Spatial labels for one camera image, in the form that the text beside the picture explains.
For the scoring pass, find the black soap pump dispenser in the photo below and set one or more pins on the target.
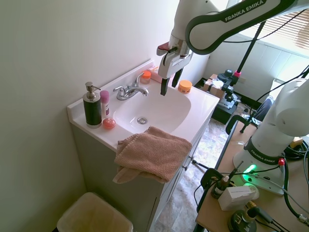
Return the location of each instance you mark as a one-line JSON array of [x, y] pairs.
[[92, 111]]

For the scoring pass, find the small white cardboard box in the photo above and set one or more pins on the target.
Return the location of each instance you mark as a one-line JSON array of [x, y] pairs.
[[234, 198]]

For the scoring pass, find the round pink soap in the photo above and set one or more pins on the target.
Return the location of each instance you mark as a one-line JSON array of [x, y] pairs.
[[109, 123]]

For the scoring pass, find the window blinds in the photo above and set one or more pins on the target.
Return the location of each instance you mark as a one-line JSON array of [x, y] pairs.
[[289, 31]]

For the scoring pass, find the black round stand base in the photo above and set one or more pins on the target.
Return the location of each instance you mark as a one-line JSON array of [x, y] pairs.
[[241, 221]]

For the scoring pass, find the clear jar orange lid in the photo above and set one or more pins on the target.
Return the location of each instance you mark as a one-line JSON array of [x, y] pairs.
[[145, 76]]

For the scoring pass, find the pink wet wipes pack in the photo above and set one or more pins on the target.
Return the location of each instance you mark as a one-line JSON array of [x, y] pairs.
[[154, 75]]

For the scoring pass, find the chrome sink drain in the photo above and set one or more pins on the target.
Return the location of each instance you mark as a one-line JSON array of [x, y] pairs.
[[142, 120]]

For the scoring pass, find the red stop knob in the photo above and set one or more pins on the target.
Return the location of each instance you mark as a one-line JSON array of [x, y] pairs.
[[281, 161]]

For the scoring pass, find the round white tub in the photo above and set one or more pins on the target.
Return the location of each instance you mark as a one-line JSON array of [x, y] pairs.
[[253, 192]]

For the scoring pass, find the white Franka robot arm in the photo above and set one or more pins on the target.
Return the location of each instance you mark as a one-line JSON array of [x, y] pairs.
[[207, 31]]

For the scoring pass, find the orange cream tub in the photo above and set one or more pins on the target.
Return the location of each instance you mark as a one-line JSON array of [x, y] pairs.
[[185, 85]]

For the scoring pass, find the white vanity sink top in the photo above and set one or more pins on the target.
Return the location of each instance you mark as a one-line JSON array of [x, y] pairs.
[[154, 108]]

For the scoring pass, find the lined trash bin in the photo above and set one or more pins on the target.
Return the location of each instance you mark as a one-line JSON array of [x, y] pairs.
[[94, 215]]

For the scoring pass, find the pink deodorant stick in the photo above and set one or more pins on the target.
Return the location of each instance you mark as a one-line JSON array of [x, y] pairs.
[[105, 104]]

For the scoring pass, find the tan knitted towel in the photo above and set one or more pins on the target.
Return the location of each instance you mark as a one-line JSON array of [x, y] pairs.
[[154, 152]]

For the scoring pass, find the metal cabinet knob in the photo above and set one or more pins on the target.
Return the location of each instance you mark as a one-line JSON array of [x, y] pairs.
[[191, 158], [185, 166]]

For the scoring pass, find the brown cardboard box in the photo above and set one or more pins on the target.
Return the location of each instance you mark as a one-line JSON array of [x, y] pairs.
[[214, 90]]

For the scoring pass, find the red clamp block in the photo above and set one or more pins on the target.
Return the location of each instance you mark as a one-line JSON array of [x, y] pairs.
[[238, 73]]

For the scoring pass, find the black camera stand pole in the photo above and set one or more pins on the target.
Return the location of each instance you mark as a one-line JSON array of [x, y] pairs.
[[246, 55]]

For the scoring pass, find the black C-clamp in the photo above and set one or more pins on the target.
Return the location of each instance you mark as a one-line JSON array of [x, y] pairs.
[[208, 172], [233, 119]]

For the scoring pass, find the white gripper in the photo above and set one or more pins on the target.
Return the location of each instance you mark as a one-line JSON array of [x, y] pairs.
[[172, 64]]

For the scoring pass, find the dark dropper bottle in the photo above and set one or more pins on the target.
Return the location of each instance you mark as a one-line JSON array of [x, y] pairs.
[[220, 189]]

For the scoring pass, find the black case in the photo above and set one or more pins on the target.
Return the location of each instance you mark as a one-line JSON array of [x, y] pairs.
[[224, 111]]

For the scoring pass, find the red mounted wrist camera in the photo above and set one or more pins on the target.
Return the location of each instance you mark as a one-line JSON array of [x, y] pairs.
[[161, 50]]

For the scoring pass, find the black tripod head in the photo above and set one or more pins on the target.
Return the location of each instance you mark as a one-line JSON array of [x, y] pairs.
[[228, 77]]

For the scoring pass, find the grey vanity cabinet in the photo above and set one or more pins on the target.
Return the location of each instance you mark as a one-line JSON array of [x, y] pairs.
[[101, 169]]

